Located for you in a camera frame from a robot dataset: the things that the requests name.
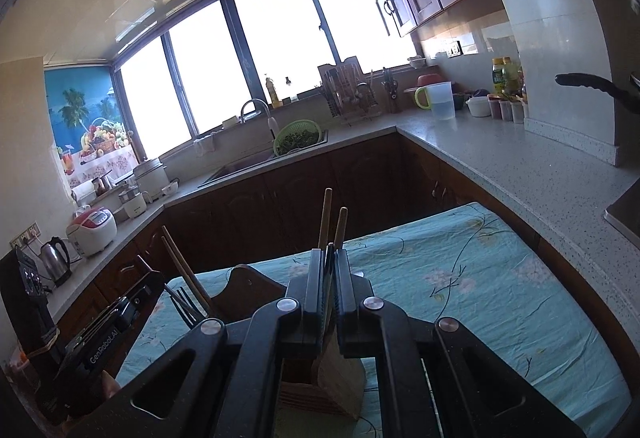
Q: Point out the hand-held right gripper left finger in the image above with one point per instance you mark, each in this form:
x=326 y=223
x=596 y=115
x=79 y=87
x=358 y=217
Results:
x=315 y=288

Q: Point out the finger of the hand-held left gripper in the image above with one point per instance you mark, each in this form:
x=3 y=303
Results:
x=147 y=290

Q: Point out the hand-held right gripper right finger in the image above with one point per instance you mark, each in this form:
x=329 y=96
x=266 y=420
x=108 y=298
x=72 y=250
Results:
x=345 y=288

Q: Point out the wooden chopstick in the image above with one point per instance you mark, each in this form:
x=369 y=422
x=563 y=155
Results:
x=190 y=272
x=341 y=228
x=184 y=274
x=326 y=218

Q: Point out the metal fork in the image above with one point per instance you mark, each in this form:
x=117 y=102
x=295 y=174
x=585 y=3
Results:
x=187 y=308

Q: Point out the wooden utensil holder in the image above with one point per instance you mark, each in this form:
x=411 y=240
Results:
x=345 y=388

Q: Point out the dish rack with utensils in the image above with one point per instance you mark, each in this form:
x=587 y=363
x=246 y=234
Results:
x=347 y=92

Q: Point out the person's left hand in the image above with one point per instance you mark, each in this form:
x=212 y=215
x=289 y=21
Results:
x=111 y=387

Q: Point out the white pink rice cooker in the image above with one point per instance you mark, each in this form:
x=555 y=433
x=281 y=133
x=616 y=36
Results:
x=92 y=230

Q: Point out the small white steamer pot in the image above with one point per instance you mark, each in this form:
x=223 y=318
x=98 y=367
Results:
x=135 y=205

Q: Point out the wooden base cabinets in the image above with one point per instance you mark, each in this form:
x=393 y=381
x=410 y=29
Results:
x=300 y=203

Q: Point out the steel electric kettle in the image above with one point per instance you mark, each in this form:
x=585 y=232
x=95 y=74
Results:
x=55 y=260

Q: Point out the small white bowl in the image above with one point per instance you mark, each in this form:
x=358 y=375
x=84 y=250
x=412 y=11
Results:
x=170 y=189

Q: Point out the teal floral tablecloth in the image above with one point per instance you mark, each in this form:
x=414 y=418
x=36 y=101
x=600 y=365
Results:
x=450 y=268

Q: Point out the large white cooker pot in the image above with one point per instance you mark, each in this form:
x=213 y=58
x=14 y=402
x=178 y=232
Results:
x=150 y=178

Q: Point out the small dark pot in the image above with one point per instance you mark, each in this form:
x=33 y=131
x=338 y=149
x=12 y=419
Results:
x=102 y=184

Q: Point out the paper towel roll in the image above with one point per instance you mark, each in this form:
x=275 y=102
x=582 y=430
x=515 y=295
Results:
x=85 y=193

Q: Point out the kitchen sink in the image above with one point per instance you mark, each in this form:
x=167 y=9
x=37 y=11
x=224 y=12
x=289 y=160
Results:
x=240 y=167

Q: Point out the green colander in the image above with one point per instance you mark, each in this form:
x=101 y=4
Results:
x=297 y=137

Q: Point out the white dish cloth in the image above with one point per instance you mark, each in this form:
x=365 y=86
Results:
x=206 y=143

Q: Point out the sink faucet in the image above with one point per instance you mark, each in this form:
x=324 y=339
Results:
x=255 y=107

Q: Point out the grey speckled countertop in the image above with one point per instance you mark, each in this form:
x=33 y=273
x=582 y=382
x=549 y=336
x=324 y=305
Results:
x=500 y=162

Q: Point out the yellow detergent bottle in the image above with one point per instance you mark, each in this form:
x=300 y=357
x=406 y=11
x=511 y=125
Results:
x=273 y=92

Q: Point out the knife block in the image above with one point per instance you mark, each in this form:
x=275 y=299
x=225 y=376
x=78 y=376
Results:
x=392 y=92

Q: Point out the red bowl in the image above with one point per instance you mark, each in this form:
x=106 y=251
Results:
x=431 y=80

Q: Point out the white lidded container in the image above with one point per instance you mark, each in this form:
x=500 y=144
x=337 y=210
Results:
x=478 y=106

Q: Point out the white bowl on sill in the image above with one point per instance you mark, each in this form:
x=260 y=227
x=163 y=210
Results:
x=416 y=62

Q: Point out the kitchen window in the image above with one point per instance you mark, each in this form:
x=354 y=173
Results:
x=280 y=42

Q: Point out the green label oil bottle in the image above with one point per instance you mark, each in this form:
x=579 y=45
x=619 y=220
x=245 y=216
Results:
x=498 y=77

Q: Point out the yellow oil bottle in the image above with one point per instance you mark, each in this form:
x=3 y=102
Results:
x=512 y=77

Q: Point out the black wok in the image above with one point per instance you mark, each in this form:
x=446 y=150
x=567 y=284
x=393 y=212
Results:
x=600 y=87

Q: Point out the wall power outlets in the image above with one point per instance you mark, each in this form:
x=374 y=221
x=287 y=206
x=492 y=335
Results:
x=26 y=234

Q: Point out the beach fruit wall poster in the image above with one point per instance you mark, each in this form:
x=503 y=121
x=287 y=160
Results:
x=85 y=117

